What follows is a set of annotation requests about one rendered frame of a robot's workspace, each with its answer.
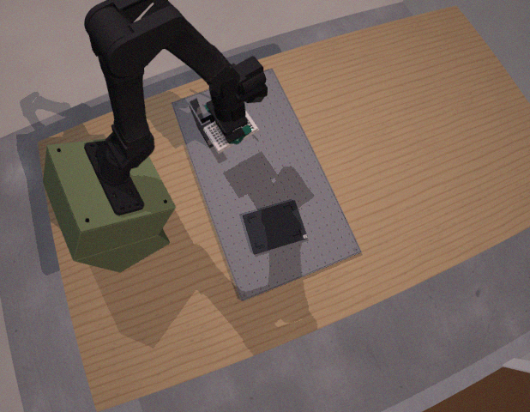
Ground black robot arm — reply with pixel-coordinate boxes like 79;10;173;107
84;0;268;215

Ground white well plate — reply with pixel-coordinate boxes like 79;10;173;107
203;111;259;154

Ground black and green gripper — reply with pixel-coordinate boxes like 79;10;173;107
205;100;252;144

